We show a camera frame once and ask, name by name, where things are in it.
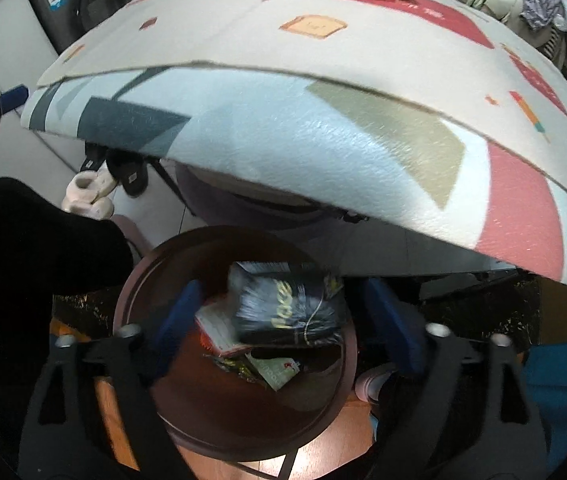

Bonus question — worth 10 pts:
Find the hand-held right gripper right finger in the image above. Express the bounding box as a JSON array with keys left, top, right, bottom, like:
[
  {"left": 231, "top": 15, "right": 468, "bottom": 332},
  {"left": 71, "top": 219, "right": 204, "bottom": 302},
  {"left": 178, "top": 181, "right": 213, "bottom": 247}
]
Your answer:
[{"left": 363, "top": 277, "right": 549, "bottom": 480}]

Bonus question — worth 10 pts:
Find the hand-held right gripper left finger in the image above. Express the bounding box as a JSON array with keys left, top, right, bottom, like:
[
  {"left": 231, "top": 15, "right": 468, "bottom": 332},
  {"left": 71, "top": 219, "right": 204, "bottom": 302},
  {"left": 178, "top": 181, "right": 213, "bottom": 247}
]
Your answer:
[{"left": 18, "top": 280, "right": 204, "bottom": 480}]

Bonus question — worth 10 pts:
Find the pink plastic tray with label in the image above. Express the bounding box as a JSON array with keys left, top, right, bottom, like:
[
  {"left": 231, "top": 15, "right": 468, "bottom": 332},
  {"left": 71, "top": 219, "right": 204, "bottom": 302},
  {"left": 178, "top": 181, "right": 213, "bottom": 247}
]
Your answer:
[{"left": 196, "top": 300, "right": 244, "bottom": 358}]

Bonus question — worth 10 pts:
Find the black snack packet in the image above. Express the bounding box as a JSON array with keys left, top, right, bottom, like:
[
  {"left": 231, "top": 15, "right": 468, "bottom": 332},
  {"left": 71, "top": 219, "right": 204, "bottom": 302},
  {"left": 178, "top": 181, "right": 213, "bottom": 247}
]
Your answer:
[{"left": 228, "top": 262, "right": 344, "bottom": 348}]

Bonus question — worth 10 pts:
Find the brown round bin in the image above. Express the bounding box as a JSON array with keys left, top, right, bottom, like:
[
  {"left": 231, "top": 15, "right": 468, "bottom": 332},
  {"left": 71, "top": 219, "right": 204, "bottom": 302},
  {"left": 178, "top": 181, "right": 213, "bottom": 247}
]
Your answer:
[{"left": 113, "top": 225, "right": 359, "bottom": 461}]

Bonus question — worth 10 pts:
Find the dark slipper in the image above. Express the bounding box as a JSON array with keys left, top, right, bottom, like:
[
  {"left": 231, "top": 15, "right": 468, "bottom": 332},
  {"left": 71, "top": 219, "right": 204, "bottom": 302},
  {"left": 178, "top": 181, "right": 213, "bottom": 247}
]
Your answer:
[
  {"left": 107, "top": 152, "right": 150, "bottom": 198},
  {"left": 80, "top": 142, "right": 109, "bottom": 173}
]

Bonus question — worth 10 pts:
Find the green and white carton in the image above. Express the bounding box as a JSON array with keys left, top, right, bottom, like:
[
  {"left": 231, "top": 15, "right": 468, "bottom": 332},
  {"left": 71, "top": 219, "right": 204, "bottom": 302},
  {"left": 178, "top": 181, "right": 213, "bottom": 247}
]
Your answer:
[{"left": 246, "top": 352, "right": 301, "bottom": 392}]

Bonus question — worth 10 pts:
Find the washing machine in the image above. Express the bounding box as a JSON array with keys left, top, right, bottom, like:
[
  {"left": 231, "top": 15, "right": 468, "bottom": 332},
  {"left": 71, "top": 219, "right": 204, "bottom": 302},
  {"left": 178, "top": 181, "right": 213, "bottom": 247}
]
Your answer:
[{"left": 23, "top": 0, "right": 151, "bottom": 56}]

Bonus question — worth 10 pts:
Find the blue cloth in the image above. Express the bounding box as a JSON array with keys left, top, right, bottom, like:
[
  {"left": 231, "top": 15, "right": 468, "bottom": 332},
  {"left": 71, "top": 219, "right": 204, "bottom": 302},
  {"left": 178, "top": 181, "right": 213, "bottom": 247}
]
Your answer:
[{"left": 523, "top": 345, "right": 567, "bottom": 441}]

